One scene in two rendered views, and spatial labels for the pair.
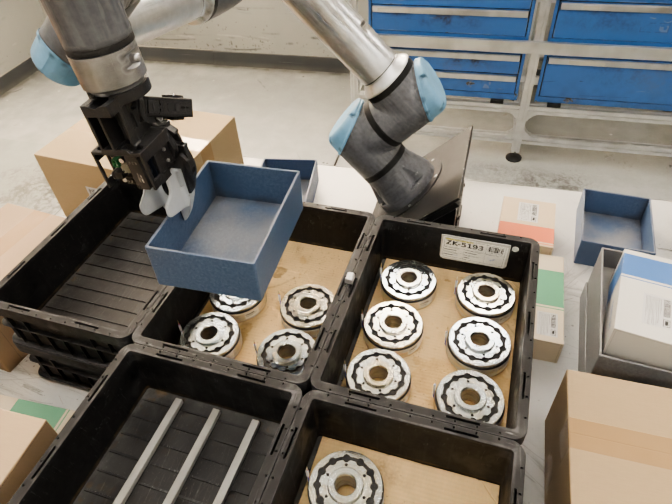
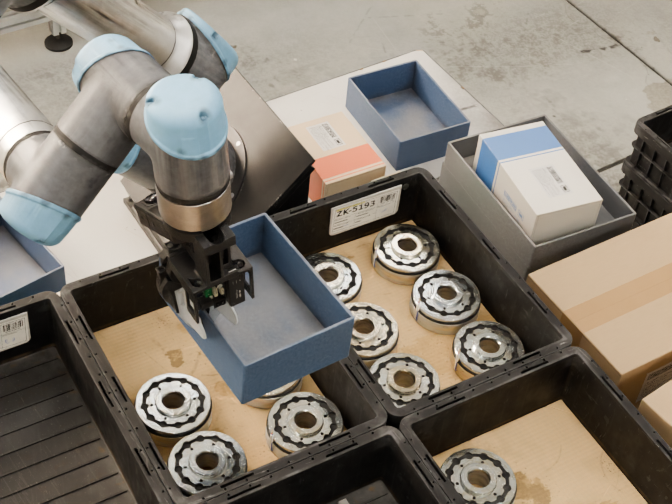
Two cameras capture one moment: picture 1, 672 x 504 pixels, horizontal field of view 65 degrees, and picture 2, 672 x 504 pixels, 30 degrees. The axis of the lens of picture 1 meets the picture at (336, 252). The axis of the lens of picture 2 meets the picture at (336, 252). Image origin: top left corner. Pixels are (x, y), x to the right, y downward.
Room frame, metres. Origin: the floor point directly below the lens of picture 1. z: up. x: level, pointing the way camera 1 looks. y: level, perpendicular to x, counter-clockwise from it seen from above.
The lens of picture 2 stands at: (-0.05, 0.90, 2.22)
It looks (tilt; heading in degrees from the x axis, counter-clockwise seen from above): 46 degrees down; 305
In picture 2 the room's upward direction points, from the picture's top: 7 degrees clockwise
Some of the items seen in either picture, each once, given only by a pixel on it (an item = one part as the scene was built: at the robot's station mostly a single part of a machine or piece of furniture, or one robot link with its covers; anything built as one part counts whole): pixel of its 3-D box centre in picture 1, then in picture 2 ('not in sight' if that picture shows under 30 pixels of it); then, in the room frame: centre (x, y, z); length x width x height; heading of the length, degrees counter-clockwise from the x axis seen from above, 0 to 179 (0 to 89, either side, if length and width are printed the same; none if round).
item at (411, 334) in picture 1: (393, 324); (363, 329); (0.58, -0.09, 0.86); 0.10 x 0.10 x 0.01
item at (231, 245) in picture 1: (232, 225); (254, 304); (0.59, 0.15, 1.10); 0.20 x 0.15 x 0.07; 164
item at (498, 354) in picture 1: (479, 341); (446, 295); (0.53, -0.23, 0.86); 0.10 x 0.10 x 0.01
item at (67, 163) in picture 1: (148, 167); not in sight; (1.21, 0.48, 0.80); 0.40 x 0.30 x 0.20; 67
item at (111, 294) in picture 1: (130, 264); (4, 463); (0.77, 0.41, 0.87); 0.40 x 0.30 x 0.11; 159
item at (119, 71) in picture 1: (111, 65); (197, 194); (0.59, 0.24, 1.34); 0.08 x 0.08 x 0.05
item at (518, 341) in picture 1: (434, 329); (404, 309); (0.56, -0.16, 0.87); 0.40 x 0.30 x 0.11; 159
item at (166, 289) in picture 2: not in sight; (178, 280); (0.61, 0.24, 1.20); 0.05 x 0.02 x 0.09; 72
